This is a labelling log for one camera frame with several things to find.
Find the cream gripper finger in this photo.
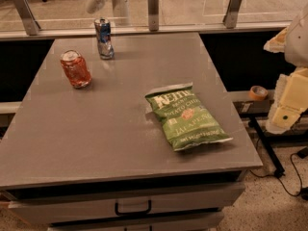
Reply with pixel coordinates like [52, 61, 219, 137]
[266, 67, 308, 134]
[264, 28, 288, 53]

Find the green jalapeno chip bag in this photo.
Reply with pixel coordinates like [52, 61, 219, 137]
[145, 83, 232, 151]

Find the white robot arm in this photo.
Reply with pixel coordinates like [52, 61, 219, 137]
[264, 5, 308, 134]

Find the blue silver soda can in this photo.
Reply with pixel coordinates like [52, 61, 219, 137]
[94, 18, 115, 60]

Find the red coke can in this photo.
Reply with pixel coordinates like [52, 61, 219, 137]
[60, 50, 91, 89]

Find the orange tape roll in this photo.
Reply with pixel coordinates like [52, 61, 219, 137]
[248, 86, 268, 101]

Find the black metal stand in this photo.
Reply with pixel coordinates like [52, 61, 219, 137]
[248, 116, 285, 179]

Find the lower grey drawer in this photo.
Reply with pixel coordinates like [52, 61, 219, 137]
[47, 212, 224, 231]

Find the grey drawer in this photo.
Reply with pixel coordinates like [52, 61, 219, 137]
[9, 182, 244, 224]
[47, 212, 224, 231]

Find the upper grey drawer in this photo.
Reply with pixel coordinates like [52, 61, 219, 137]
[9, 182, 244, 224]

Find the right metal railing bracket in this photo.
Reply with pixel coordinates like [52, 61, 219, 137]
[223, 0, 243, 29]

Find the metal railing bracket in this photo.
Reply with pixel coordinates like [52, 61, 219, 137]
[223, 0, 243, 29]
[147, 0, 159, 32]
[13, 0, 40, 36]

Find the black floor cable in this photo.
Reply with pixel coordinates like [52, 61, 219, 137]
[249, 151, 308, 198]

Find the middle metal railing bracket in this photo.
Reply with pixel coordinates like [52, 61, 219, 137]
[147, 0, 159, 32]

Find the white post behind glass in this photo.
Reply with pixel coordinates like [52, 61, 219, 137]
[86, 0, 131, 26]

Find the black drawer handle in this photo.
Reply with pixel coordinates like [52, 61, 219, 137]
[115, 200, 152, 216]

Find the left metal railing bracket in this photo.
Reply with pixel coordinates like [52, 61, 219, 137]
[13, 0, 40, 36]

